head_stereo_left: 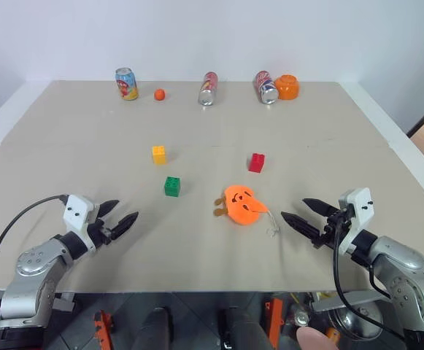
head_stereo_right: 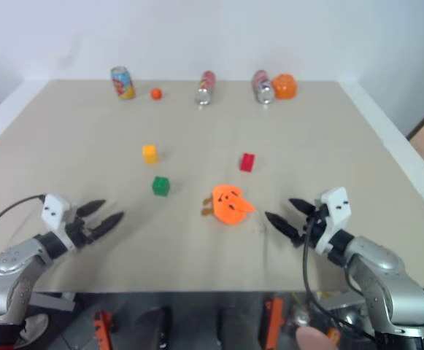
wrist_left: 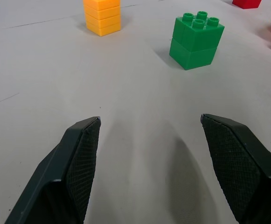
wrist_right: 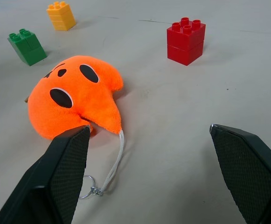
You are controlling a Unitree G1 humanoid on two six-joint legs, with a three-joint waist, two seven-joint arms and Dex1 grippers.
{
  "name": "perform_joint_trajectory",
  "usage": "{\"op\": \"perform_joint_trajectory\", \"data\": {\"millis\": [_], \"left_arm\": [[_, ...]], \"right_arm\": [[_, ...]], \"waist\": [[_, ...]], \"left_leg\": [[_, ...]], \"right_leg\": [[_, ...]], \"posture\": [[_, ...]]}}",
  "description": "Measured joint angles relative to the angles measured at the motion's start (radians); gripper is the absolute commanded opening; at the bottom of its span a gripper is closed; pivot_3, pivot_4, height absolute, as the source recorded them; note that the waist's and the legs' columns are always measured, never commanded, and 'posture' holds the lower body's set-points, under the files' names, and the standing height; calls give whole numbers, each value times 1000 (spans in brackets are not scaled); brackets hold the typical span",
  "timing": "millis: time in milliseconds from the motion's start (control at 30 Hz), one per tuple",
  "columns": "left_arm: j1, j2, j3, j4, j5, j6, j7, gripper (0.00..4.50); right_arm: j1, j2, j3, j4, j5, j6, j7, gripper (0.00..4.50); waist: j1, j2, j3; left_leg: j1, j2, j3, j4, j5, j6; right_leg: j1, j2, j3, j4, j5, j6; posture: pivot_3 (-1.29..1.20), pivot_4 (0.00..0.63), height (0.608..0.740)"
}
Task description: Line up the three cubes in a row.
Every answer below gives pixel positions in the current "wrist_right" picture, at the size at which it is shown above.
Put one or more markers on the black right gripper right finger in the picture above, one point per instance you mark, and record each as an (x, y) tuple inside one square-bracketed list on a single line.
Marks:
[(247, 168)]

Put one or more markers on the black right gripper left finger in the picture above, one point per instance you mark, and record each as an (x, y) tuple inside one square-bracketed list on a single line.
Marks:
[(56, 175)]

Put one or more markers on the green toy brick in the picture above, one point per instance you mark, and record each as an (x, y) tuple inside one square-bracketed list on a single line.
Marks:
[(30, 49)]

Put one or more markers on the red toy brick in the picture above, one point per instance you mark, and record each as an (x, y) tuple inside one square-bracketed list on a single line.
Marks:
[(184, 44)]

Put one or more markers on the yellow toy brick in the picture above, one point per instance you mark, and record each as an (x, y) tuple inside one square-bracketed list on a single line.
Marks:
[(61, 18)]

